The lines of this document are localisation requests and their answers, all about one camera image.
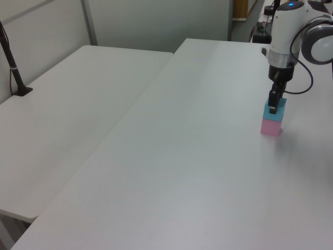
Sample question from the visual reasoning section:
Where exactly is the blue cube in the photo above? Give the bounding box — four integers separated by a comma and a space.
263, 97, 288, 122

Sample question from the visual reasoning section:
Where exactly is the black camera pole with base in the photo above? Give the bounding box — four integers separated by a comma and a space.
0, 20, 34, 97

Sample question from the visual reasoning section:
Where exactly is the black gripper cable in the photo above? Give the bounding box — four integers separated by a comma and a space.
284, 22, 314, 95

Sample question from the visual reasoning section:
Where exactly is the black stand with round base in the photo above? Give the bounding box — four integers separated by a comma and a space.
263, 0, 281, 16

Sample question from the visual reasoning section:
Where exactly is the black box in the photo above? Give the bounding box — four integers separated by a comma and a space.
252, 33, 272, 44

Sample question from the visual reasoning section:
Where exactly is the pink cube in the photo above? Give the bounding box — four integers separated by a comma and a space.
260, 118, 283, 136

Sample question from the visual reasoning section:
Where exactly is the grey door frame post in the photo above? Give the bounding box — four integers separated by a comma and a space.
227, 0, 234, 42

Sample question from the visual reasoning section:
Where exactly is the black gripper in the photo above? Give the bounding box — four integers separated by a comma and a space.
267, 65, 296, 115

